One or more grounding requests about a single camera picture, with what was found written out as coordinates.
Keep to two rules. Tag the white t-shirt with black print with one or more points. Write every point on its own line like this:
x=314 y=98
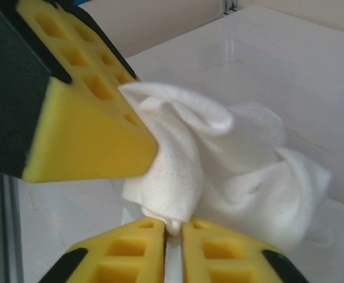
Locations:
x=234 y=162

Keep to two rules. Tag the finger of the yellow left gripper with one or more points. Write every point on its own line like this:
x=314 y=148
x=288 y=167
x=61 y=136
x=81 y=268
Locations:
x=95 y=147
x=101 y=47

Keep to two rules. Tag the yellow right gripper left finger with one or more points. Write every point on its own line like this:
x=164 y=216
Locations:
x=125 y=253

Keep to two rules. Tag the aluminium left corner post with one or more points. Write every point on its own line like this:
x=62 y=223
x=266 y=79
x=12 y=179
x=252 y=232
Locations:
x=228 y=6

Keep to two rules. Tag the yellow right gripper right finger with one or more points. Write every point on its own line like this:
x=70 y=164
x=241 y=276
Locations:
x=219 y=256

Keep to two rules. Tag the aluminium rail frame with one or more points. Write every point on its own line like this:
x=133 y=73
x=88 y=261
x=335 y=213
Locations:
x=7 y=221

